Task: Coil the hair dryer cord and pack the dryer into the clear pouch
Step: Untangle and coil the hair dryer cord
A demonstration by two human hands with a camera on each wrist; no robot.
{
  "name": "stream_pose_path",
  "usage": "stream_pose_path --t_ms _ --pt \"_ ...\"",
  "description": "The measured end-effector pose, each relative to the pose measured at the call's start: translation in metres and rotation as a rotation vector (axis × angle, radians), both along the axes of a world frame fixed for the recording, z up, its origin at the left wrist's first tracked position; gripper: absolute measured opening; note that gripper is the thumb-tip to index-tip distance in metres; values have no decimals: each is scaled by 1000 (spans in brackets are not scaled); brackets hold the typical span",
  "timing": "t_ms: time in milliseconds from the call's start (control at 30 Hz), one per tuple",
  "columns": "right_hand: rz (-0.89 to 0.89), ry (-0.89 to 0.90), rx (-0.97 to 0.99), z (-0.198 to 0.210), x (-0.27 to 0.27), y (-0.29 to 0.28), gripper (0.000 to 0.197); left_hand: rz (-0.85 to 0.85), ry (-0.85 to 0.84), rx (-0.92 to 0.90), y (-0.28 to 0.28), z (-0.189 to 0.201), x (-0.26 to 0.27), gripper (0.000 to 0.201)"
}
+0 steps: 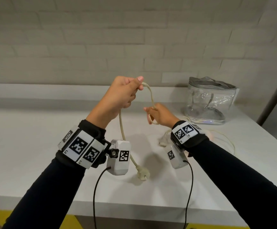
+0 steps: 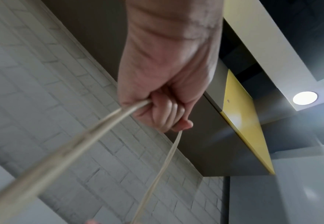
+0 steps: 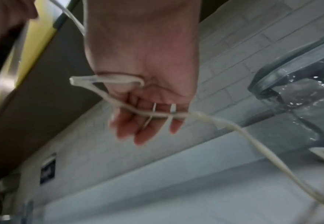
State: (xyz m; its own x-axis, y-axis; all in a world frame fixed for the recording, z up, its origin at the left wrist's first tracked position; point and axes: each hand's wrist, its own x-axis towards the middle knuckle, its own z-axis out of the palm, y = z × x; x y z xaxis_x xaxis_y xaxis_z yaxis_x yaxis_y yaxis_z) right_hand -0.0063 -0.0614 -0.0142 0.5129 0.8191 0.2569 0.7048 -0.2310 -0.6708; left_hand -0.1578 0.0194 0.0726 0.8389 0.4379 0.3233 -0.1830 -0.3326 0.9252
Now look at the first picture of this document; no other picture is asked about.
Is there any black camera cable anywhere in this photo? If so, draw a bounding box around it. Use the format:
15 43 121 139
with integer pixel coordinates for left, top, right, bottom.
182 160 194 229
92 166 111 229

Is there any black left camera cable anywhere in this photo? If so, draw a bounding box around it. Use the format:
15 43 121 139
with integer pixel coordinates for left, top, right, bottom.
92 166 111 229

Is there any person's right forearm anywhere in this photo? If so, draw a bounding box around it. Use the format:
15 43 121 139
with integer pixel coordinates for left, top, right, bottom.
188 138 277 229

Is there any clear plastic zip bag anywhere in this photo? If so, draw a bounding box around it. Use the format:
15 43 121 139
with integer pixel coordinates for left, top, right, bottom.
181 76 237 125

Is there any black wristband with markers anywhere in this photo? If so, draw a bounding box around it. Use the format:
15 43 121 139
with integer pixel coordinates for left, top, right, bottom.
56 119 113 170
170 120 209 152

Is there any person's left hand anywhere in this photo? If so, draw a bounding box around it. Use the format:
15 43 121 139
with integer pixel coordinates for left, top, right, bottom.
86 76 144 129

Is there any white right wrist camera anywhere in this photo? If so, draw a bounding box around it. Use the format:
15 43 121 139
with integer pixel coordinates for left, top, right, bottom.
165 143 189 170

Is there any white pink hair dryer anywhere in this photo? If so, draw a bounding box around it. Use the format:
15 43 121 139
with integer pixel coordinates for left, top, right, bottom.
200 130 214 143

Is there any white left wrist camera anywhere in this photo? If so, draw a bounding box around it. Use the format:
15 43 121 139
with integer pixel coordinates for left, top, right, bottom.
106 139 131 176

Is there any person's right hand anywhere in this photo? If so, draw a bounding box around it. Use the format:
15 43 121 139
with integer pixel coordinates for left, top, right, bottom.
144 103 181 129

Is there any black right wristband with markers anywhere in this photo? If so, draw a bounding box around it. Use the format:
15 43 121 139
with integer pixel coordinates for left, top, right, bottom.
170 120 209 152

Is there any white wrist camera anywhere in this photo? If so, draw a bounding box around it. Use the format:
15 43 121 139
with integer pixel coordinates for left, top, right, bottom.
165 143 189 170
106 139 131 176

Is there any person's left forearm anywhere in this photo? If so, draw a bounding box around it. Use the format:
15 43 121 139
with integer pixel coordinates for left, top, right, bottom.
2 157 86 229

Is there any black left wristband with markers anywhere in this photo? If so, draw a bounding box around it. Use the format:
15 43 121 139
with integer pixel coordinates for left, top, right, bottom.
56 119 113 170

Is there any beige power cord with plug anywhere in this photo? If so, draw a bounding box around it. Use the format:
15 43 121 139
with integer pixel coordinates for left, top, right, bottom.
118 82 236 182

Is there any grey metal pole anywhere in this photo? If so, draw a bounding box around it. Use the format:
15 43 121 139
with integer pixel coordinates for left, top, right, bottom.
257 65 277 127

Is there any black right camera cable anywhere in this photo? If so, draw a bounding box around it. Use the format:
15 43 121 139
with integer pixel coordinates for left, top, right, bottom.
182 160 194 229

